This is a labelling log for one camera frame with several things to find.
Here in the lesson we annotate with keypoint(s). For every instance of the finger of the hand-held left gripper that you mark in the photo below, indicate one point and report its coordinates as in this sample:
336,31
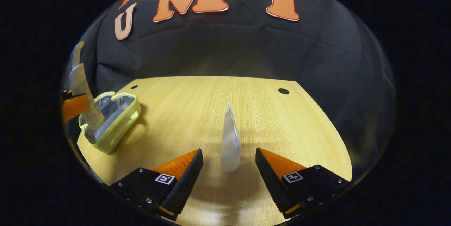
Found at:
75,108

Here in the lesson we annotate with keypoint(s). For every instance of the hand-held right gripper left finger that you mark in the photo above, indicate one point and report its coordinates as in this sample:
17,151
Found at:
186,187

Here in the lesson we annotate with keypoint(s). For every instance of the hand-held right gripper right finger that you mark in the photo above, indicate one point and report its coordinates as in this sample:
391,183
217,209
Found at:
271,183

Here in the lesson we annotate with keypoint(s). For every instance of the white pump bottle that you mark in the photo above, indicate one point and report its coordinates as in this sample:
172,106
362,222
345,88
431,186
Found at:
82,88

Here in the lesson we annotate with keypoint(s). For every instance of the pale yellow small suitcase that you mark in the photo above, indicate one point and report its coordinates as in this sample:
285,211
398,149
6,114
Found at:
119,127

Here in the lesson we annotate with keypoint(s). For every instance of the white squeeze tube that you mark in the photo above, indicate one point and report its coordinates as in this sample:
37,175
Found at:
230,148

